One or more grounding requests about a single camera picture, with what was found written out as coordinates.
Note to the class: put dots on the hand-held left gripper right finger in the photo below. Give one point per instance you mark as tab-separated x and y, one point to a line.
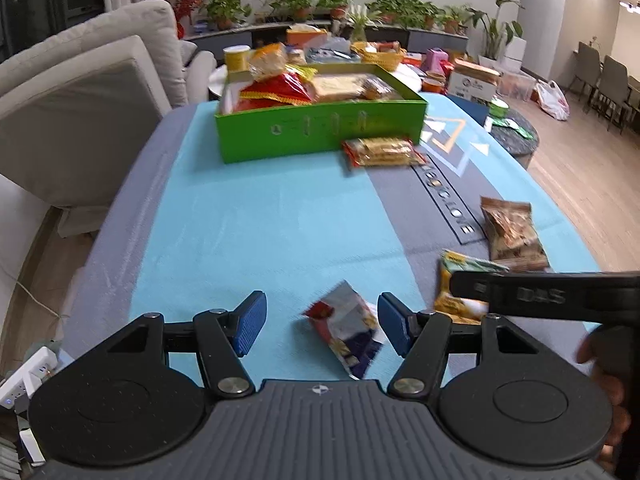
395	325

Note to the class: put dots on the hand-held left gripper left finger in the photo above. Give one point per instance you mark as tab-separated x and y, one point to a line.
250	322

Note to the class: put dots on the white purple snack packet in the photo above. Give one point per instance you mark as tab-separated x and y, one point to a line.
345	330

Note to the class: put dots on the yellow snack packet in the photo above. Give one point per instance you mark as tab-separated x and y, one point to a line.
460	305

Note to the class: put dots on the green cardboard box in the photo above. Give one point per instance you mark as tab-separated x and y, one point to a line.
300	130

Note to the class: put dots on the large red snack packet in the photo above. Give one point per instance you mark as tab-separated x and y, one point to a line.
277	91

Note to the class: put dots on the clear bread slice packet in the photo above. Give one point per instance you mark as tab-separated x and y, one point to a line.
340	87

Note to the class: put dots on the person's right hand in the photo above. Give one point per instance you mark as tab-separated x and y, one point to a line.
617	400

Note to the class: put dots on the brown snack packet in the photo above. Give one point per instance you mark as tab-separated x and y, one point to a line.
512	235

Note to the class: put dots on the blue patterned table mat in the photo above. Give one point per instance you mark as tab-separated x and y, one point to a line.
250	220

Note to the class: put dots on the dark round coffee table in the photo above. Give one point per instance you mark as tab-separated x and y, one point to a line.
515	145

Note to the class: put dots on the green snack packet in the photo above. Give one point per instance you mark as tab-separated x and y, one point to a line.
512	129

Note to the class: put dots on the red yellow biscuit packet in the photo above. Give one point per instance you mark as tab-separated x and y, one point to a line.
385	152

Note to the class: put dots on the green round tin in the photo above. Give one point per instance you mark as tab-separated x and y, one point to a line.
498	108

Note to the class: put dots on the white plastic bag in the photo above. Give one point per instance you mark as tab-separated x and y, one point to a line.
550	100

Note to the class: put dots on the clear storage box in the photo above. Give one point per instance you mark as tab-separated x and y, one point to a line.
515	85

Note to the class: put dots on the brown blue paper carton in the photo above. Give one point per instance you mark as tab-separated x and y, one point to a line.
467	87

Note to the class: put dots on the grey dining chair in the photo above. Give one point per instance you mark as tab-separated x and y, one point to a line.
614	82
634	100
586	67

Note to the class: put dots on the white power strip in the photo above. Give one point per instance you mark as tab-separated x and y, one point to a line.
25	375

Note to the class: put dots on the nut snack packet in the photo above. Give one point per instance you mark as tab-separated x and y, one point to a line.
382	89

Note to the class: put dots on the pink box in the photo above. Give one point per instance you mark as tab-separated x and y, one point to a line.
435	60

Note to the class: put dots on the clear bread loaf bag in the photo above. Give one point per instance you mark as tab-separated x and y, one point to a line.
267	62

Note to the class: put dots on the yellow wicker basket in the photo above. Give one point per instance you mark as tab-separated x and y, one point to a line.
385	60

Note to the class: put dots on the yellow cup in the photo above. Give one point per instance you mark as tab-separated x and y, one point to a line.
236	57

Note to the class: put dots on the beige sofa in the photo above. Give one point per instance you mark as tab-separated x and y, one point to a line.
85	110

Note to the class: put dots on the dark television console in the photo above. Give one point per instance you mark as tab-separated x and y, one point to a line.
225	40

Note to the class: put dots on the orange box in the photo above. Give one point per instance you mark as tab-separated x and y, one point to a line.
306	37

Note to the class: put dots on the row of potted plants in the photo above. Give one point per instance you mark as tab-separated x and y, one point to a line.
225	10

